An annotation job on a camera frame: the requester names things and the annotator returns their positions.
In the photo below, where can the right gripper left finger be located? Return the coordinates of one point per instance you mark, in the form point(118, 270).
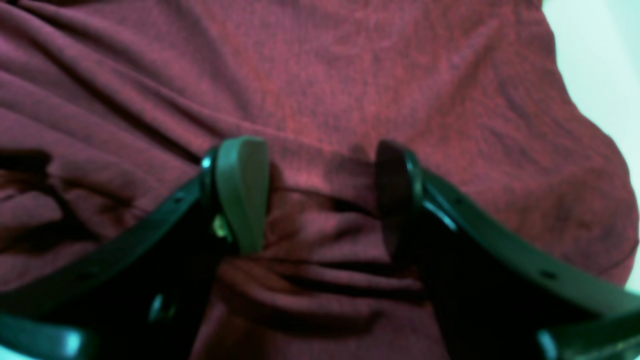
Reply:
point(143, 295)

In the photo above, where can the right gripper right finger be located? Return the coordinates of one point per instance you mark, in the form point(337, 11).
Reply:
point(495, 296)

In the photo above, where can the dark red t-shirt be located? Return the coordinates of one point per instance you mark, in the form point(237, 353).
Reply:
point(108, 106)

